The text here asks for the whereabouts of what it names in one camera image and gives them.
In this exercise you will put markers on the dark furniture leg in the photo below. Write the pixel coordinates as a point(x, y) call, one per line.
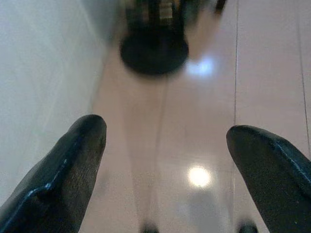
point(220, 5)

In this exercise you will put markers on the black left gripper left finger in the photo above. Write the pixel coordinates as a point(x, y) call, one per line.
point(60, 184)

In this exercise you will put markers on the black round pedestal stand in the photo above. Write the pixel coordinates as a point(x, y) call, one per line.
point(153, 55)

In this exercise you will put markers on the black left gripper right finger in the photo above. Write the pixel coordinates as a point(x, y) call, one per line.
point(274, 184)

